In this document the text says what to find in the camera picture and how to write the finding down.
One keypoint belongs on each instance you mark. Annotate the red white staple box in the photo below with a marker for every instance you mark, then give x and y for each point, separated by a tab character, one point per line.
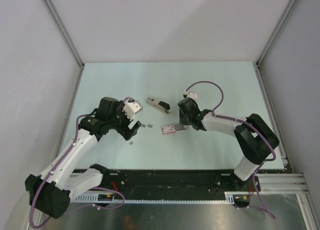
169	129

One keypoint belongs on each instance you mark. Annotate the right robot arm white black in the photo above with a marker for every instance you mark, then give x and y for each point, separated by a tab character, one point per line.
255	138

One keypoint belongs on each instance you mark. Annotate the beige black stapler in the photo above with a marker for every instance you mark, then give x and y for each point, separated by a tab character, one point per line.
161	106

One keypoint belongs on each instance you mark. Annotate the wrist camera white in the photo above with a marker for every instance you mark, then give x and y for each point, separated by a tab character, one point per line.
132	108
192	95

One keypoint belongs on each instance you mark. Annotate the aluminium frame rail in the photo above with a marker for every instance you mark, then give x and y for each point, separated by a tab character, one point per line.
282	184

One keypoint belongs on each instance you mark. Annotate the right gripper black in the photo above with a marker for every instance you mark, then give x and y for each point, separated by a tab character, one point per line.
182	120

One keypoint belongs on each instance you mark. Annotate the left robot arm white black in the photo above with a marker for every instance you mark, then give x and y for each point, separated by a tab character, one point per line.
54	188

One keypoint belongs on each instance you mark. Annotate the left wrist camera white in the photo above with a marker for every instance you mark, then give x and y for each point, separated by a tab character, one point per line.
132	108

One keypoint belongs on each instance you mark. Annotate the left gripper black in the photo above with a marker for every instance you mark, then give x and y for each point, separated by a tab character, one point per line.
124	130

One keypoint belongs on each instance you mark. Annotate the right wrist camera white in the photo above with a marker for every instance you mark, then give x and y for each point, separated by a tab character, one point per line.
192	95

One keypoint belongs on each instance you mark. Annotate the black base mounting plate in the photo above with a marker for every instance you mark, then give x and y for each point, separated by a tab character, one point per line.
174	185

